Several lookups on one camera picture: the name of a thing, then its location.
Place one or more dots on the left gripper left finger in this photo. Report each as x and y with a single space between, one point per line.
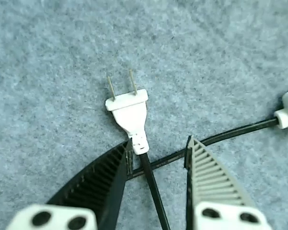
103 177

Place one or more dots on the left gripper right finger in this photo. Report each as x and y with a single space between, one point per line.
213 182

